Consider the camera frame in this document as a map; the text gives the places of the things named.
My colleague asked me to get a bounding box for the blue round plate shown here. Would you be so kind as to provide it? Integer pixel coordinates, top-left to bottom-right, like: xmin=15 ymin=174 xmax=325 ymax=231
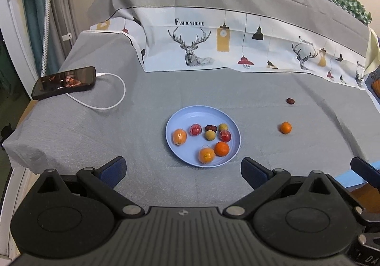
xmin=165 ymin=105 xmax=242 ymax=168

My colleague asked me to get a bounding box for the black smartphone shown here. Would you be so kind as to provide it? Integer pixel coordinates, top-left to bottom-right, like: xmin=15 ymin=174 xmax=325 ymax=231
xmin=32 ymin=66 xmax=96 ymax=100

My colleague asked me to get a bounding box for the yellow-green small fruit left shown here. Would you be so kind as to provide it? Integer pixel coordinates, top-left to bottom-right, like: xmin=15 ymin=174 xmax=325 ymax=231
xmin=204 ymin=130 xmax=216 ymax=141

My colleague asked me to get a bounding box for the white charging cable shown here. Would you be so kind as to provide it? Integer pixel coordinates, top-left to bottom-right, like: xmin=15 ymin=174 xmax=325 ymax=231
xmin=66 ymin=72 xmax=127 ymax=111

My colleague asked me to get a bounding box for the yellow-green small fruit right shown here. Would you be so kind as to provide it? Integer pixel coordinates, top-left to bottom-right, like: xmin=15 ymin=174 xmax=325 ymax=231
xmin=218 ymin=123 xmax=229 ymax=131

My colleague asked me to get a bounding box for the white door frame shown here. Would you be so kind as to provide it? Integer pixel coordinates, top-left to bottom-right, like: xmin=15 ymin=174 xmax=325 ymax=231
xmin=1 ymin=0 xmax=38 ymax=94

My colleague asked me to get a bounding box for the large orange tangerine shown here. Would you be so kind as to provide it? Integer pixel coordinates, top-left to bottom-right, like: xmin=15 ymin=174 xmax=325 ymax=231
xmin=214 ymin=141 xmax=230 ymax=157

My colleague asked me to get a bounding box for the grey printed sofa cover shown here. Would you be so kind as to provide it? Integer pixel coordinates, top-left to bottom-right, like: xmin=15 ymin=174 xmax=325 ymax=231
xmin=5 ymin=0 xmax=379 ymax=207

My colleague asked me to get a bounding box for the dark red jujube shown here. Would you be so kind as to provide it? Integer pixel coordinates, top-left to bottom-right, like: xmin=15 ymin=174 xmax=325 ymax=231
xmin=205 ymin=125 xmax=218 ymax=132
xmin=286 ymin=98 xmax=295 ymax=105

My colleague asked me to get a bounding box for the yellow-green small fruit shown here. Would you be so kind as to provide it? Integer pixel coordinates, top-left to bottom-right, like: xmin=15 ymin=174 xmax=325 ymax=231
xmin=204 ymin=130 xmax=216 ymax=141
xmin=218 ymin=123 xmax=229 ymax=131

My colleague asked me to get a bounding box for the wrapped red fruit left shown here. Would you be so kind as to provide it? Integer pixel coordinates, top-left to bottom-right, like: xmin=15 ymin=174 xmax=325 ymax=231
xmin=189 ymin=123 xmax=202 ymax=136

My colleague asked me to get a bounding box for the small orange tangerine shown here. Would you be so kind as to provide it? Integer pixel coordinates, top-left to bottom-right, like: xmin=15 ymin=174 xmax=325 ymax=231
xmin=279 ymin=122 xmax=292 ymax=135

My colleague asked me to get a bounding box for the wrapped red fruit right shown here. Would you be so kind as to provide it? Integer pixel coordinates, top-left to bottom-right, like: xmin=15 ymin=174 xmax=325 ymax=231
xmin=219 ymin=129 xmax=232 ymax=143

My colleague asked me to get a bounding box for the orange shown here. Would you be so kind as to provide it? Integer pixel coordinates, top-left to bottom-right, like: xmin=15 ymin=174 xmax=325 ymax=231
xmin=198 ymin=147 xmax=216 ymax=164
xmin=173 ymin=128 xmax=187 ymax=146

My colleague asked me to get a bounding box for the wrapped red fruit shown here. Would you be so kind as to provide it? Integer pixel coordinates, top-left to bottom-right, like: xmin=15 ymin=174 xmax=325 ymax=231
xmin=219 ymin=129 xmax=232 ymax=143
xmin=189 ymin=123 xmax=202 ymax=136

